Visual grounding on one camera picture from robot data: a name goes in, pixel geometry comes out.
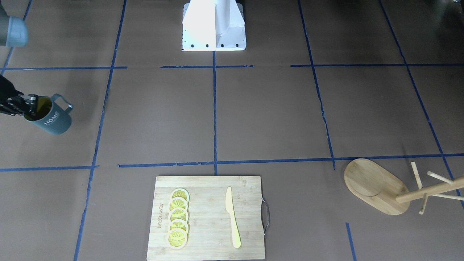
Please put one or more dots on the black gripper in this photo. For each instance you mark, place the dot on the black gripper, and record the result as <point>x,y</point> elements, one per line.
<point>14,104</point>

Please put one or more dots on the dark teal mug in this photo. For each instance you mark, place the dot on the dark teal mug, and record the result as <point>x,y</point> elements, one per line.
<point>50,116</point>

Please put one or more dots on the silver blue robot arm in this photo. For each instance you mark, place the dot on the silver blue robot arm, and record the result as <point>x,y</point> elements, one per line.
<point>14,33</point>

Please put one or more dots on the wooden mug rack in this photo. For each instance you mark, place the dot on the wooden mug rack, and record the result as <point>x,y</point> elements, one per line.
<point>382,190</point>

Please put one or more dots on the lemon slice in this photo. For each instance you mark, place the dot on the lemon slice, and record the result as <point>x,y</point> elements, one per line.
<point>177,238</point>
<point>180,224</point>
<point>178,213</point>
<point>178,202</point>
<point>181,192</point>

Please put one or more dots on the bamboo cutting board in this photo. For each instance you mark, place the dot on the bamboo cutting board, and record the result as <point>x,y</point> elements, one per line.
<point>209,237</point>

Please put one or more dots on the yellow plastic knife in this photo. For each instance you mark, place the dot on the yellow plastic knife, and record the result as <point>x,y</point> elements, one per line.
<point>229,206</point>

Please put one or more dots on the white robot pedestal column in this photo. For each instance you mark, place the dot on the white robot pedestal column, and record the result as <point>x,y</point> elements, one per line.
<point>213,25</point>

